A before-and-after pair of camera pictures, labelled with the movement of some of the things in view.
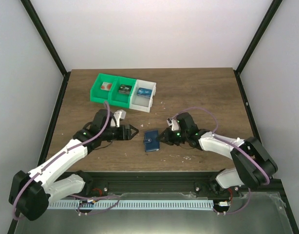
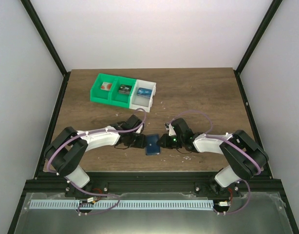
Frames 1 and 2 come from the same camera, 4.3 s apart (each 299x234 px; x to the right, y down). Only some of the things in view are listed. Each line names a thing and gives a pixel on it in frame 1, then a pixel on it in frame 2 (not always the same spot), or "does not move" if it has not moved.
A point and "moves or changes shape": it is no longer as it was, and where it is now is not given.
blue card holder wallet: [151, 141] moves or changes shape
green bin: [100, 90] does not move
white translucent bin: [140, 103] does not move
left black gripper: [127, 135] to [140, 144]
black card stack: [124, 88] does not move
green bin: [121, 91] does not move
